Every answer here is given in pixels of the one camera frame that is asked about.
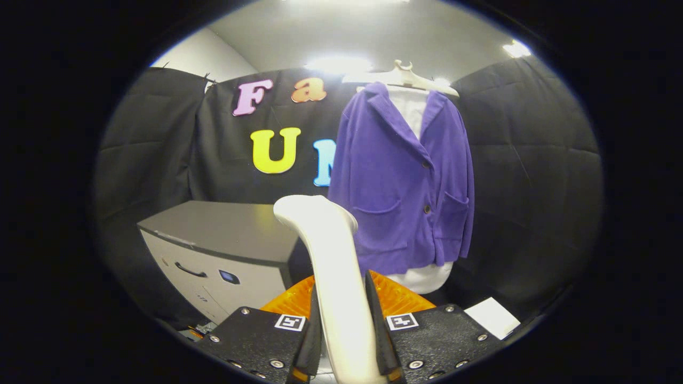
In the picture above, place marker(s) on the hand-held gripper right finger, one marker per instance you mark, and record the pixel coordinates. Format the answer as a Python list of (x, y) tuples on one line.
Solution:
[(437, 336)]

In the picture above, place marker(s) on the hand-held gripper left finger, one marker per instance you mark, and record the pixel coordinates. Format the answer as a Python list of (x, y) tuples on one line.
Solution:
[(256, 336)]

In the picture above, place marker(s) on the white garment steamer head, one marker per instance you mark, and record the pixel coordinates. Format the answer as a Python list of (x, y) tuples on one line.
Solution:
[(333, 256)]

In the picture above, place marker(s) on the white undershirt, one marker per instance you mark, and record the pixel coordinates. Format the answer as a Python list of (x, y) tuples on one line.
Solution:
[(413, 109)]

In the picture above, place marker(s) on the white clothes hanger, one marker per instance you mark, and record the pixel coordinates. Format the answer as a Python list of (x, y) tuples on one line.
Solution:
[(405, 79)]

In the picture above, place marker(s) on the white flat board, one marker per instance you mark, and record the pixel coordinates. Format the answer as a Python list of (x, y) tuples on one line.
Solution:
[(491, 317)]

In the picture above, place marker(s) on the orange and grey floor item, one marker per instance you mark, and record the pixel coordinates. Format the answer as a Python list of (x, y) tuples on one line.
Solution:
[(196, 333)]

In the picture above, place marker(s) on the grey drawer cabinet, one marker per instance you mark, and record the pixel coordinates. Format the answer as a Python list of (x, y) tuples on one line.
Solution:
[(224, 229)]

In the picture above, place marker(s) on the black backdrop cloth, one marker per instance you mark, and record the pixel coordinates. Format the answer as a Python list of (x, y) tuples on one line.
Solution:
[(533, 186)]

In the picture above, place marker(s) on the small ceiling light panel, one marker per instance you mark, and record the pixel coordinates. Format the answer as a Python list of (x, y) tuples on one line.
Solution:
[(442, 81)]

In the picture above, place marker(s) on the striped ceiling light panel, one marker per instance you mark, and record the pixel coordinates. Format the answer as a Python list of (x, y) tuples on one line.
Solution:
[(516, 49)]

